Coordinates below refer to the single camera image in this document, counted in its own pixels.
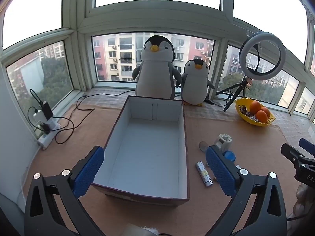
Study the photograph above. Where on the large penguin plush toy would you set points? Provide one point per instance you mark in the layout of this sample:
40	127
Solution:
153	78

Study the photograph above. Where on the small penguin plush toy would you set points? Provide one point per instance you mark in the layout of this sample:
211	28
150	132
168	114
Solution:
194	86

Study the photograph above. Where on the white power brick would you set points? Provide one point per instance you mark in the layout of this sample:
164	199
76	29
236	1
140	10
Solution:
54	124

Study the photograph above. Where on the white plug-in adapter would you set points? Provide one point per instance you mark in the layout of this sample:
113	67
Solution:
225	140

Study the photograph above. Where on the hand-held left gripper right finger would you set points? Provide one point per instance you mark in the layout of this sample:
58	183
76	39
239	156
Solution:
221	172

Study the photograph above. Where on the brown mat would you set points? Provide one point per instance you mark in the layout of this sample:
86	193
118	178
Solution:
73	140

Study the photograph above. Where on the black plug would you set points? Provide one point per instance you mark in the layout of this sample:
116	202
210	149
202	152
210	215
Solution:
45	126

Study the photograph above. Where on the white window frame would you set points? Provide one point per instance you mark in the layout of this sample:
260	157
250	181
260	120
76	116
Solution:
152	19

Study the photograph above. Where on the patterned lighter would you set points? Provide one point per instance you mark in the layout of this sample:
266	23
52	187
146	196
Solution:
203	173

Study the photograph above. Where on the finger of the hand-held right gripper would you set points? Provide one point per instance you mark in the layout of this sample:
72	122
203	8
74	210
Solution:
307	145
290	152

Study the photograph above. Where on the white power strip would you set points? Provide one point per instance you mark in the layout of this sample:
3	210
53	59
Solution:
45	141

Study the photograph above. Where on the white charger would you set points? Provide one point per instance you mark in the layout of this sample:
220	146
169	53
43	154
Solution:
38	116

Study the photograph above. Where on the person's right hand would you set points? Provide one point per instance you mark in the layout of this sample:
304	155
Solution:
304	201

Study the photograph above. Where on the blue round lid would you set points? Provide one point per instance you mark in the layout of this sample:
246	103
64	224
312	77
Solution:
231	156

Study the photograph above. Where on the grey round object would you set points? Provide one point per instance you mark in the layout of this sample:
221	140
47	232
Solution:
203	146

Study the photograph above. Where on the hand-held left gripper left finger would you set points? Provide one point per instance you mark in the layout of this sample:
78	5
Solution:
88	172

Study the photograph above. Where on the yellow fruit bowl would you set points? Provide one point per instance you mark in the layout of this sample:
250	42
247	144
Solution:
258	124

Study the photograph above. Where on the dark red cardboard box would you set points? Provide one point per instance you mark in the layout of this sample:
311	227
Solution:
147	147

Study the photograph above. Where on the pile of wrapped candies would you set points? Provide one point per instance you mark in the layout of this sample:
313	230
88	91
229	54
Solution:
244	110

